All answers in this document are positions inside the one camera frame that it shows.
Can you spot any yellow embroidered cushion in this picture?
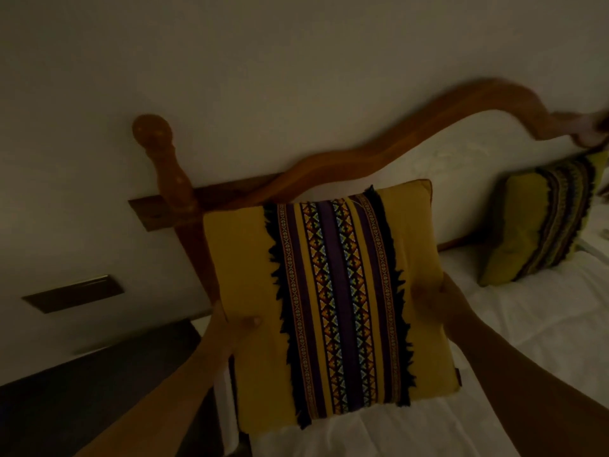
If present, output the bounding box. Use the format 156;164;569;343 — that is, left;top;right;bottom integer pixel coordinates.
203;179;462;436
478;149;609;288

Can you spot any person's right hand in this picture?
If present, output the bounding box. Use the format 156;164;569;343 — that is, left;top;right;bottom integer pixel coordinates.
411;272;472;329

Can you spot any black cube nightstand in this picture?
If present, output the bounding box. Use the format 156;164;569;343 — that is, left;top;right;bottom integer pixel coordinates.
0;318;225;457

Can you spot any person's left hand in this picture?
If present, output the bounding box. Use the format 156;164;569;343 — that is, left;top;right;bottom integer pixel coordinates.
202;301;263;362

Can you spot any person's left forearm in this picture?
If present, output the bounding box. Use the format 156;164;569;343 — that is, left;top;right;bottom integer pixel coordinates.
75;347;229;457

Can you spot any white quilted bed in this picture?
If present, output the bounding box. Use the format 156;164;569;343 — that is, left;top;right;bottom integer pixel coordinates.
214;242;609;457

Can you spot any person's right forearm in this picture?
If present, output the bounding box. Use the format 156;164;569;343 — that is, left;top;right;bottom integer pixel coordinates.
442;308;609;457

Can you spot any wooden curved headboard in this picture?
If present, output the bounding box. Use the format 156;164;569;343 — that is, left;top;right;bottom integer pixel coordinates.
128;78;609;300

